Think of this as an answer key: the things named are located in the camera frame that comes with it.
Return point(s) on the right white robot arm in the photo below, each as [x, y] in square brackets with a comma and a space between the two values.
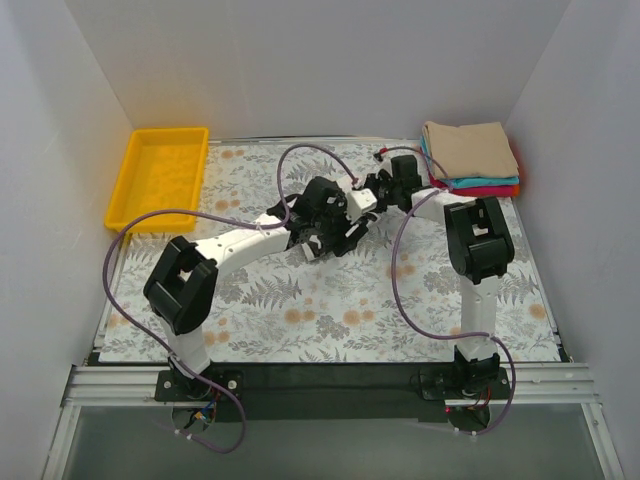
[480, 248]

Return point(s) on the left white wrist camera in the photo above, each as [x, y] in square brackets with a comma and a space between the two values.
[359, 203]

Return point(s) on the yellow plastic bin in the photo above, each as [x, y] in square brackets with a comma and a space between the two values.
[163, 168]

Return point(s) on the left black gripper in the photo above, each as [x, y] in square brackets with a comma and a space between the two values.
[335, 238]

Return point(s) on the beige folded t shirt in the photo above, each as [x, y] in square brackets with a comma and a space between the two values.
[476, 150]

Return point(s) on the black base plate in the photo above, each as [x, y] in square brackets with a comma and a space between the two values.
[345, 391]

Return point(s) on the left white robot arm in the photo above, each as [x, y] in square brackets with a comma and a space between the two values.
[181, 287]

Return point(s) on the floral patterned table mat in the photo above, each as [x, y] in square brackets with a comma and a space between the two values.
[283, 308]

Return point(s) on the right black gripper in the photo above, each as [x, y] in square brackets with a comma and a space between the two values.
[378, 183]

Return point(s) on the teal folded t shirt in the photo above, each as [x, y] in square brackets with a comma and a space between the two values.
[472, 182]

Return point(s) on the aluminium frame rail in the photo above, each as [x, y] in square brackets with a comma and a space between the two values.
[120, 422]

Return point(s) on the white t shirt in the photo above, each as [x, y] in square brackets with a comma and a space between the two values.
[322, 194]

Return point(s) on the pink folded t shirt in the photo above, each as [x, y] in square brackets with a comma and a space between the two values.
[473, 187]

